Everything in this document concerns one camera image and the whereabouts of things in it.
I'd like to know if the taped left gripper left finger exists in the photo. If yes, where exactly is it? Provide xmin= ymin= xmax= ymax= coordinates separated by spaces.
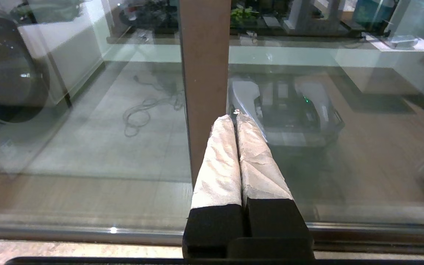
xmin=182 ymin=114 xmax=250 ymax=259

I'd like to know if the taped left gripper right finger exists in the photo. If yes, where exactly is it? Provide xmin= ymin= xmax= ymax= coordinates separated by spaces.
xmin=235 ymin=112 xmax=311 ymax=239

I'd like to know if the metal sliding door track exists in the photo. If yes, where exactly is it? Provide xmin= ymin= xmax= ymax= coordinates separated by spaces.
xmin=0 ymin=220 xmax=424 ymax=256

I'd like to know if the grey rug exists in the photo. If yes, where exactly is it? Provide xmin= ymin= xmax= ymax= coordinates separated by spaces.
xmin=0 ymin=61 xmax=192 ymax=181

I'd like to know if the beige sofa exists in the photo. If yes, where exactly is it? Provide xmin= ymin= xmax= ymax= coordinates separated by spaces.
xmin=11 ymin=0 xmax=106 ymax=107

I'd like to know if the dark green cloth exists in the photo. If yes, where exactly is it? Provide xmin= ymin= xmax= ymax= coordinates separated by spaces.
xmin=11 ymin=0 xmax=85 ymax=24

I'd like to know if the brown fixed door frame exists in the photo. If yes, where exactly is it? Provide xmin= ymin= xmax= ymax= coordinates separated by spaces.
xmin=178 ymin=0 xmax=232 ymax=184

